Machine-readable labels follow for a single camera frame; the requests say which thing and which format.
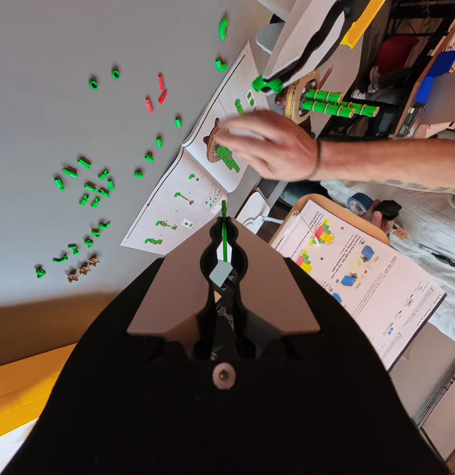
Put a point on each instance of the wooden clipboard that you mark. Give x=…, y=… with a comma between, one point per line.
x=375, y=228

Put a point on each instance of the lego bamboo plant model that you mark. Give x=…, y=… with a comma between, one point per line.
x=297, y=98

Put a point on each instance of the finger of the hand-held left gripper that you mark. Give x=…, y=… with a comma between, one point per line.
x=323, y=48
x=301, y=26

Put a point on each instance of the blue plastic bin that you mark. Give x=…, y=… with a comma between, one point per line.
x=440, y=63
x=424, y=92

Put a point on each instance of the blue masking tape roll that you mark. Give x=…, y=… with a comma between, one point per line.
x=360, y=203

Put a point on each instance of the red lego pin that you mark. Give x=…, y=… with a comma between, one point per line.
x=149, y=105
x=160, y=82
x=162, y=97

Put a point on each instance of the green lego joint assembly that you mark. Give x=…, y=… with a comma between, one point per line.
x=264, y=84

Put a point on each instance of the scattered small green lego pieces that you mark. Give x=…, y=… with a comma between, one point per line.
x=70, y=172

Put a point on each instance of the thin green lego rod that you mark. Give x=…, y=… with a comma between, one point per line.
x=224, y=237

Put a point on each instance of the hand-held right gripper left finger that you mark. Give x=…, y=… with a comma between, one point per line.
x=168, y=297

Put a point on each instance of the red bag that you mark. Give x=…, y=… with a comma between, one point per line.
x=394, y=52

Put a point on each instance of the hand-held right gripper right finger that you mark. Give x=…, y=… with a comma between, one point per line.
x=279, y=297

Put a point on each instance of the lego instruction booklet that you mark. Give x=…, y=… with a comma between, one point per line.
x=168, y=207

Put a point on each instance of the row of green round bricks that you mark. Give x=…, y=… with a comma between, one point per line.
x=159, y=141

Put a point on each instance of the laminated instruction sheet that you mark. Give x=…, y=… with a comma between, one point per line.
x=379, y=282

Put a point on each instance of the white stand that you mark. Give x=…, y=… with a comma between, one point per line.
x=255, y=207

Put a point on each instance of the green lego elbow piece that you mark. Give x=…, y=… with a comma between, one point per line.
x=222, y=31
x=219, y=66

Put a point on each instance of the black rounded device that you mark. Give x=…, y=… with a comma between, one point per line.
x=388, y=209

